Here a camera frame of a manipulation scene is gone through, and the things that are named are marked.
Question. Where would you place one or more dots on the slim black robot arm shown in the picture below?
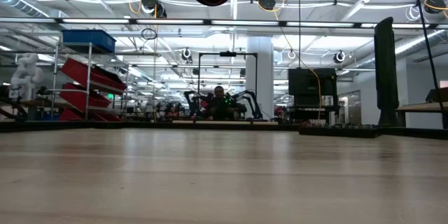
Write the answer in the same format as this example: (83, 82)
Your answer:
(253, 101)
(192, 103)

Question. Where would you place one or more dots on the blue storage bin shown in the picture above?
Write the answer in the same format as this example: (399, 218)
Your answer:
(89, 40)

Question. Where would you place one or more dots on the white round pillar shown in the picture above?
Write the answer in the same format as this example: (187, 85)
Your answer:
(259, 77)

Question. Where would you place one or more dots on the red storage bin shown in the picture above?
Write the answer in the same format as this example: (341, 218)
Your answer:
(91, 75)
(75, 115)
(82, 98)

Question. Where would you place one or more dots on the black monitor cart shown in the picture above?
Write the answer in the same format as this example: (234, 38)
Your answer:
(311, 84)

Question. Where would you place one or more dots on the person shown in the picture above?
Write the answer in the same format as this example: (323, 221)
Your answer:
(220, 108)

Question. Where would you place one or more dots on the tall black column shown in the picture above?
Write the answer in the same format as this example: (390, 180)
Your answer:
(386, 70)

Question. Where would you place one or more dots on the thin black slanted pole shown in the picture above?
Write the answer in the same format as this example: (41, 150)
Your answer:
(426, 31)

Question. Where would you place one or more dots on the wooden top workbench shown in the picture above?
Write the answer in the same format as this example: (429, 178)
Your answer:
(420, 108)

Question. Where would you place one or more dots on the black gantry frame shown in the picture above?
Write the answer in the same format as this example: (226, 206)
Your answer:
(227, 54)

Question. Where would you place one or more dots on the black aluminium table frame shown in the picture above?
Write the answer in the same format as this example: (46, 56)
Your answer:
(140, 125)

